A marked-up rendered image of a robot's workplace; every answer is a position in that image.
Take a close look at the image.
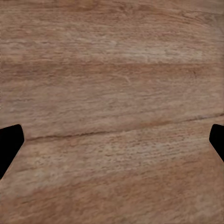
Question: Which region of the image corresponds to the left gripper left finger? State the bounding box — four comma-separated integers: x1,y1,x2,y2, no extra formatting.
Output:
0,124,24,180

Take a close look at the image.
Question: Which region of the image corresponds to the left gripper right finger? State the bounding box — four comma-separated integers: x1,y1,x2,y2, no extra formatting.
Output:
209,124,224,162

